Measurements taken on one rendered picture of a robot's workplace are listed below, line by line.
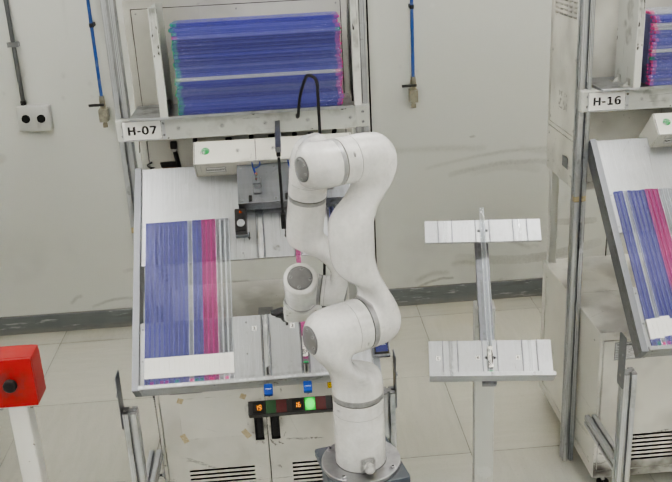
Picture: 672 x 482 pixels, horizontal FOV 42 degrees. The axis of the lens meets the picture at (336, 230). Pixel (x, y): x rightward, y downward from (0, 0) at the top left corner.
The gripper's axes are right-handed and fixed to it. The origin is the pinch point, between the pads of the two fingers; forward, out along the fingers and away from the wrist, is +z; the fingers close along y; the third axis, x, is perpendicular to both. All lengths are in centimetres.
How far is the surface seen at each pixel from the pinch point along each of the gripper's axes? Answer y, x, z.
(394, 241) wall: 51, 92, 182
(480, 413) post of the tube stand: 52, -24, 39
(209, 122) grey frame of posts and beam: -23, 67, 5
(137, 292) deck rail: -47, 17, 14
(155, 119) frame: -38, 67, 1
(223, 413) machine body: -28, -12, 56
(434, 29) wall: 75, 169, 111
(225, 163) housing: -19, 54, 9
